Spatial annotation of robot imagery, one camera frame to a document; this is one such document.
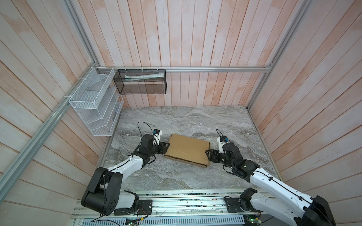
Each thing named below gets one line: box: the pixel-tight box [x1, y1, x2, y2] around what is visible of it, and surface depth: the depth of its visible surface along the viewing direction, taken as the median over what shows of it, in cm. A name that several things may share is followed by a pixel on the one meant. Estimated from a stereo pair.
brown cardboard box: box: [164, 133, 211, 168], surface depth 83 cm
